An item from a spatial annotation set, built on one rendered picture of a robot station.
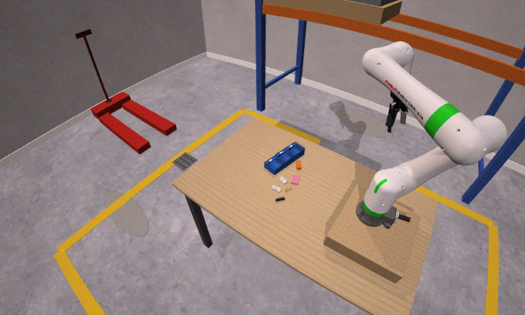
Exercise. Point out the blue three-compartment bin rack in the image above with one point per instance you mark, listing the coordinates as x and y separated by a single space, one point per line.
284 158

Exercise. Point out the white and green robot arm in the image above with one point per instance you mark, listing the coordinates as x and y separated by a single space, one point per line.
460 141

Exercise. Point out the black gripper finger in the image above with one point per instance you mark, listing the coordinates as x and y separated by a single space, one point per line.
403 113
391 118

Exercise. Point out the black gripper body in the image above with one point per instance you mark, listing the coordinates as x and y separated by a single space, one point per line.
395 99

